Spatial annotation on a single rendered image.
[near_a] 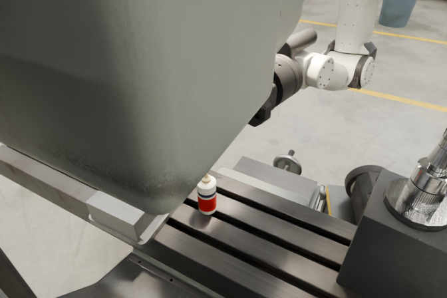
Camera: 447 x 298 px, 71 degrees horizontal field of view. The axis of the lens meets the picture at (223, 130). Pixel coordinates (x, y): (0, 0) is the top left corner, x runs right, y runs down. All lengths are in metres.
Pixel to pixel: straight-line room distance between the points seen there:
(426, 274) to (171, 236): 0.43
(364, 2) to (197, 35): 0.73
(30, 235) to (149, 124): 1.99
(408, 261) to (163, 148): 0.44
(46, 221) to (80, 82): 2.00
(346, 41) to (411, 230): 0.52
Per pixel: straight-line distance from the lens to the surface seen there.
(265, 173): 1.08
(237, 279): 0.63
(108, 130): 0.17
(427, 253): 0.53
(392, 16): 5.26
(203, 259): 0.64
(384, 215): 0.52
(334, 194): 1.58
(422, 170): 0.49
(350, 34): 0.88
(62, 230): 2.07
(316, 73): 0.62
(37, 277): 1.95
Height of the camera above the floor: 1.51
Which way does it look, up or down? 37 degrees down
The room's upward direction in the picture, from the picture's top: straight up
